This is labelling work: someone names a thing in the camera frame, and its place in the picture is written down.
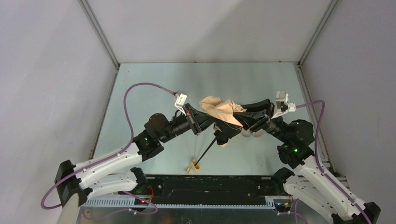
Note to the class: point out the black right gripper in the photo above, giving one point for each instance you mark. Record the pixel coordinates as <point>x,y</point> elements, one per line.
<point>267,114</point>

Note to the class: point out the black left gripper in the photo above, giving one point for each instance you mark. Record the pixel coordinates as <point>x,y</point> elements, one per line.
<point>192,119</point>

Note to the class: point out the beige umbrella sleeve cover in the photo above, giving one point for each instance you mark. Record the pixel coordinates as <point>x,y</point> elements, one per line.
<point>248,133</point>

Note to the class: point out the beige umbrella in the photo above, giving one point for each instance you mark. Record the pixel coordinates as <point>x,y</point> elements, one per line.
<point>226,126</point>

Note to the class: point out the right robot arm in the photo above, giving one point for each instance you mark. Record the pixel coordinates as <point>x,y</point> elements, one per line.
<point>305,175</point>

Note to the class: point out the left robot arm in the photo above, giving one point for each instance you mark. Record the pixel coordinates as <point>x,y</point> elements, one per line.
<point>116,172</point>

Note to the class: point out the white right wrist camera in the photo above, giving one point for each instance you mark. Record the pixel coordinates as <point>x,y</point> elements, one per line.
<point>282,105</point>

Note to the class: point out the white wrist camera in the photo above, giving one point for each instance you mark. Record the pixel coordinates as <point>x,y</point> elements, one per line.
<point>282,105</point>
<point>180,99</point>

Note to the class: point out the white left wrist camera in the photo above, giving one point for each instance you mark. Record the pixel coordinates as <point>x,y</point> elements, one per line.
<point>180,99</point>

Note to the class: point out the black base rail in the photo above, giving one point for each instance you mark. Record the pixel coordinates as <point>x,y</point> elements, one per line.
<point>251,189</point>

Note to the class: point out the grey slotted cable duct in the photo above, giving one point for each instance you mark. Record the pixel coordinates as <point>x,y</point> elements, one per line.
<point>128,202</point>

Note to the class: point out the aluminium frame rail left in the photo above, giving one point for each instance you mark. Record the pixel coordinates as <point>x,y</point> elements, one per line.
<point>95,24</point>

